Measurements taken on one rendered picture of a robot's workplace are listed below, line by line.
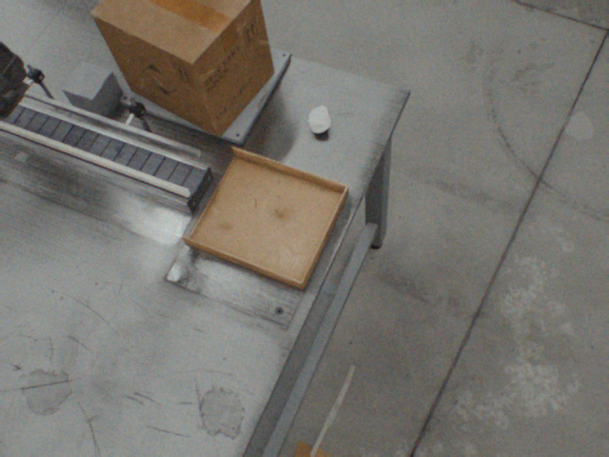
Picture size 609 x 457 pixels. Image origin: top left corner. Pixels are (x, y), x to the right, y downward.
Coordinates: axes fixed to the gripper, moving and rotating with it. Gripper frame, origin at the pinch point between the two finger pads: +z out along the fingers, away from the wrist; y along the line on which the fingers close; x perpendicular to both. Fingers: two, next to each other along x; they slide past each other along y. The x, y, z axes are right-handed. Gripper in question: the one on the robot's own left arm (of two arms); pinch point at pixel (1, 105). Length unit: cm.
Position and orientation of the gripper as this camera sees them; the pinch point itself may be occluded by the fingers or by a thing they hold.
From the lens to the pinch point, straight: 172.7
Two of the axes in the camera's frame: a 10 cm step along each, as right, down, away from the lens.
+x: 7.6, 5.5, 3.6
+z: -5.1, 1.4, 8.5
